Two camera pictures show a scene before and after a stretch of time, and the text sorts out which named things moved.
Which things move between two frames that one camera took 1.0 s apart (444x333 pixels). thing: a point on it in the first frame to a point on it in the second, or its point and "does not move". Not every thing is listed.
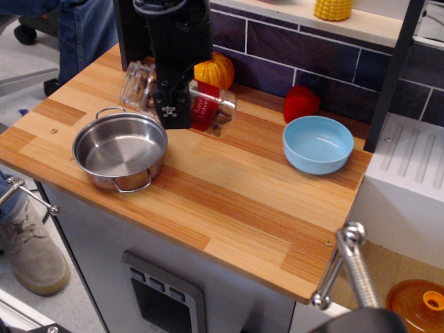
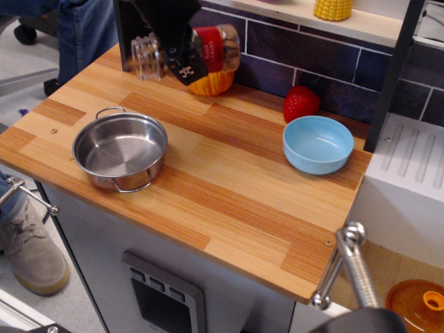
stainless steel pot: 118,149 does not move
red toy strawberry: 300,101 does not move
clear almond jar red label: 214,107 to 220,44
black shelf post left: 134,32 does not move
